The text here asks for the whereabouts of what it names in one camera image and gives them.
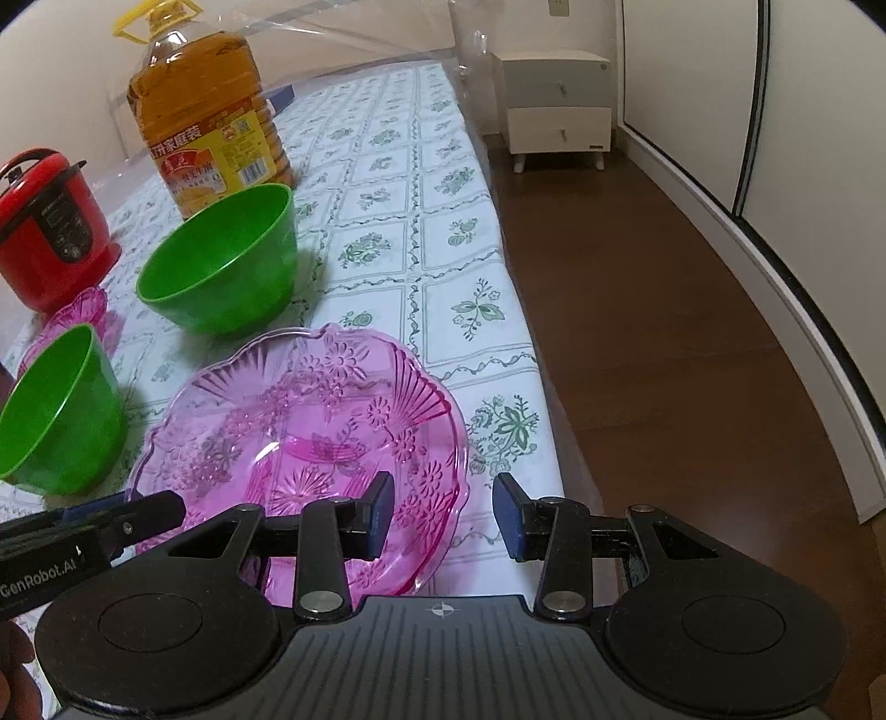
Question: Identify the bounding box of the white nightstand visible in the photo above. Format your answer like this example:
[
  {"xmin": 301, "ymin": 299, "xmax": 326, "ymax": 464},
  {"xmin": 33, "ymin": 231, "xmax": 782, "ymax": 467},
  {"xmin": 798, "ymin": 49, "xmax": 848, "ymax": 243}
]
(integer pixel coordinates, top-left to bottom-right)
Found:
[{"xmin": 491, "ymin": 50, "xmax": 614, "ymax": 174}]

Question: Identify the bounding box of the red rice cooker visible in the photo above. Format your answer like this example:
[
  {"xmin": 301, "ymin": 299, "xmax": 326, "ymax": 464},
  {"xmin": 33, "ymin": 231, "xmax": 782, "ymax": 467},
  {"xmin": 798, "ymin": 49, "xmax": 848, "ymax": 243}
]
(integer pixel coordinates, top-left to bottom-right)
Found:
[{"xmin": 0, "ymin": 147, "xmax": 122, "ymax": 314}]

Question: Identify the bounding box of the green plastic bowl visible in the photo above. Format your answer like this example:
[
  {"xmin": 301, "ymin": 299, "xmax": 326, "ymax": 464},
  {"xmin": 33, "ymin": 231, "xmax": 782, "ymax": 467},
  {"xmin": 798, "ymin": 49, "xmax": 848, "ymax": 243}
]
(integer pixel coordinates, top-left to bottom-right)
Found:
[
  {"xmin": 136, "ymin": 183, "xmax": 298, "ymax": 338},
  {"xmin": 0, "ymin": 323, "xmax": 127, "ymax": 496}
]

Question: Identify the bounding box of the person's left hand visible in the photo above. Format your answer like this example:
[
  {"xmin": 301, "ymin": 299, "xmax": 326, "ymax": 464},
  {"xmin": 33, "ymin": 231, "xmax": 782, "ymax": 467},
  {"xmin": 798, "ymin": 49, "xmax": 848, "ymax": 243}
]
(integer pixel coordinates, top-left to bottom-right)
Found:
[{"xmin": 0, "ymin": 619, "xmax": 44, "ymax": 720}]

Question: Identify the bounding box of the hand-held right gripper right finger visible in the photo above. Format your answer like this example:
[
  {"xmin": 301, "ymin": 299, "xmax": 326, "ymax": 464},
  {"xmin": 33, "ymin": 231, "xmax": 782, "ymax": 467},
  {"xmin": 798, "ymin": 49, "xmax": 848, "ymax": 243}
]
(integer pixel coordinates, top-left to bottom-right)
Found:
[{"xmin": 491, "ymin": 472, "xmax": 721, "ymax": 620}]

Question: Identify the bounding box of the small pink glass dish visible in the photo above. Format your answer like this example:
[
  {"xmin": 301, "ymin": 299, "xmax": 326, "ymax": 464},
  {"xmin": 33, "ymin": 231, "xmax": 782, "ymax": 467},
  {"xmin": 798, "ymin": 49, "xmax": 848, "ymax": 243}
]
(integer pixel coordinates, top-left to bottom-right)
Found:
[{"xmin": 17, "ymin": 287, "xmax": 108, "ymax": 378}]

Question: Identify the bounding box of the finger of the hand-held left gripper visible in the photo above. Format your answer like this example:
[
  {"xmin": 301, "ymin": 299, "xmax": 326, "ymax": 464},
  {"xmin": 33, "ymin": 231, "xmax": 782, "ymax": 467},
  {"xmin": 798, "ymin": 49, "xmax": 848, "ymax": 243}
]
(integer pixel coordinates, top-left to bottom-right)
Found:
[{"xmin": 59, "ymin": 491, "xmax": 188, "ymax": 558}]

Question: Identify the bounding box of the large cooking oil bottle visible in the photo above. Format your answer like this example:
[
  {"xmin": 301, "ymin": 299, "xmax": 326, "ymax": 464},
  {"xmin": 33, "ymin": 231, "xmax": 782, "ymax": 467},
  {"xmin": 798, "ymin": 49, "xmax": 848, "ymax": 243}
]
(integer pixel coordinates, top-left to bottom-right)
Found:
[{"xmin": 112, "ymin": 0, "xmax": 295, "ymax": 219}]

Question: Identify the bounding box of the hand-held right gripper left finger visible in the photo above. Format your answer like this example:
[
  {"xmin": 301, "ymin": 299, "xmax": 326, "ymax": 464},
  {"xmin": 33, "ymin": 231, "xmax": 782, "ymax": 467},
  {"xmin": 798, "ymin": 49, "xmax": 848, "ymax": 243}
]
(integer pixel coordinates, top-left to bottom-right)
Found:
[{"xmin": 169, "ymin": 472, "xmax": 396, "ymax": 620}]

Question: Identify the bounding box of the white wardrobe with black stripe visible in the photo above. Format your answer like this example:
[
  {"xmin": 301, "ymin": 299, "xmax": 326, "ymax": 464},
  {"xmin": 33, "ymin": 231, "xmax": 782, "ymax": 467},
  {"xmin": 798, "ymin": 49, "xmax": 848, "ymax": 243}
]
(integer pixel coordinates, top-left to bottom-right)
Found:
[{"xmin": 618, "ymin": 0, "xmax": 886, "ymax": 525}]

